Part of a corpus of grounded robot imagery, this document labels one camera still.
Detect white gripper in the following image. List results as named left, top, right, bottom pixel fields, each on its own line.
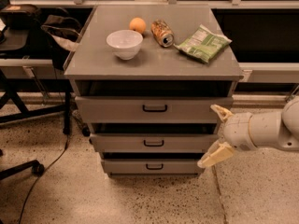
left=197, top=105, right=257, bottom=168

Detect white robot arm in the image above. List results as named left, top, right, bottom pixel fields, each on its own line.
left=197, top=97, right=299, bottom=168

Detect grey drawer cabinet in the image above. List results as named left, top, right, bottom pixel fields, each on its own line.
left=64, top=5, right=245, bottom=177

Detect grey top drawer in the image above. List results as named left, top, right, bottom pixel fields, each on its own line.
left=76, top=96, right=233, bottom=124

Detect green chip bag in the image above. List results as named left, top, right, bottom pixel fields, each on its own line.
left=175, top=24, right=232, bottom=63

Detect brown soda can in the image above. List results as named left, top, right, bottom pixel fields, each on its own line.
left=151, top=20, right=174, bottom=48

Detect white ceramic bowl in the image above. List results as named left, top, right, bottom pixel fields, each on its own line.
left=107, top=30, right=143, bottom=60

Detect orange fruit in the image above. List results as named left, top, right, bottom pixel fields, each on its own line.
left=129, top=18, right=147, bottom=34

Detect black office chair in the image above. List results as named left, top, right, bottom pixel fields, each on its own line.
left=0, top=160, right=46, bottom=180

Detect black folding desk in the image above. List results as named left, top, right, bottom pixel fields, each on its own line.
left=0, top=4, right=71, bottom=134

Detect black floor cable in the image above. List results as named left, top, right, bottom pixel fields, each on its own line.
left=17, top=133, right=70, bottom=224

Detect dark bag with strap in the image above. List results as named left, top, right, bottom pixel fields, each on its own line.
left=41, top=15, right=82, bottom=70

